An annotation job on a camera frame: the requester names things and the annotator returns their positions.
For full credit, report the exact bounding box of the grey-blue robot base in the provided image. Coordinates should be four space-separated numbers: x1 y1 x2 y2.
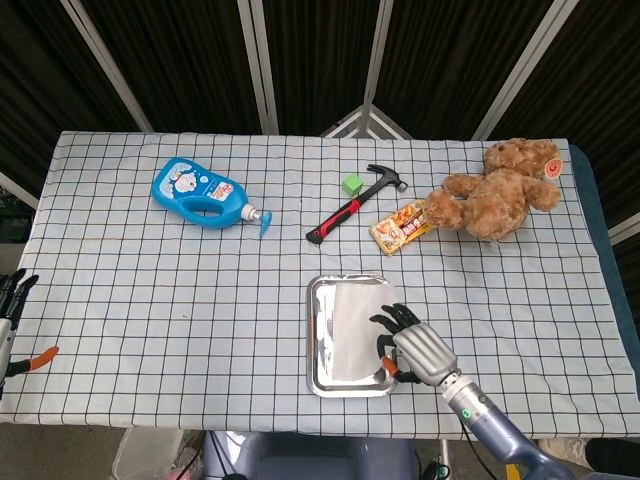
199 430 419 480

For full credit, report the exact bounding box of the brown teddy bear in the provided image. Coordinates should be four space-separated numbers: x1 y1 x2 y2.
422 137 564 243

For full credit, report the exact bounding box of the yellow orange snack box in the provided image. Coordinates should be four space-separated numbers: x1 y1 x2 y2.
369 198 432 257

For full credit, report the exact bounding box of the clear plastic bag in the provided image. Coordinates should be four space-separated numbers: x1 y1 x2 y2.
112 427 201 480
332 283 401 384

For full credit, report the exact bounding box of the beige shoe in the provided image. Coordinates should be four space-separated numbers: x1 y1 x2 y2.
537 437 591 469

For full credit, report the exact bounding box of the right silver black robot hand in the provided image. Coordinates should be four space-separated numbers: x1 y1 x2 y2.
368 302 460 389

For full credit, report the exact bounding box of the stainless steel rectangular tray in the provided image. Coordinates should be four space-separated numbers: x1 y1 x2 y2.
305 272 400 399

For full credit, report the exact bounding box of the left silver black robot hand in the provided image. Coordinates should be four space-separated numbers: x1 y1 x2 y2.
0 268 60 389

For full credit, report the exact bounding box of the white black checked tablecloth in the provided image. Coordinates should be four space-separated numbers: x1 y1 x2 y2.
0 130 640 441

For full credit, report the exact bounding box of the black red claw hammer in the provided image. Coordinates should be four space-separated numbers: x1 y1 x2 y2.
305 163 409 246

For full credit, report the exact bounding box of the black folding screen white frame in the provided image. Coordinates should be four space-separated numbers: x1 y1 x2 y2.
0 0 640 246

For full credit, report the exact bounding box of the blue pump detergent bottle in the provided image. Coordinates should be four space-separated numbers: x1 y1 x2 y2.
151 157 273 238

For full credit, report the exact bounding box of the white metal screen foot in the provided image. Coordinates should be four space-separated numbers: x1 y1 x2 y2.
319 103 414 140

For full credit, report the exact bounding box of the dark blue table cover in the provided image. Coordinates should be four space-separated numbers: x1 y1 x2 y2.
569 144 640 361

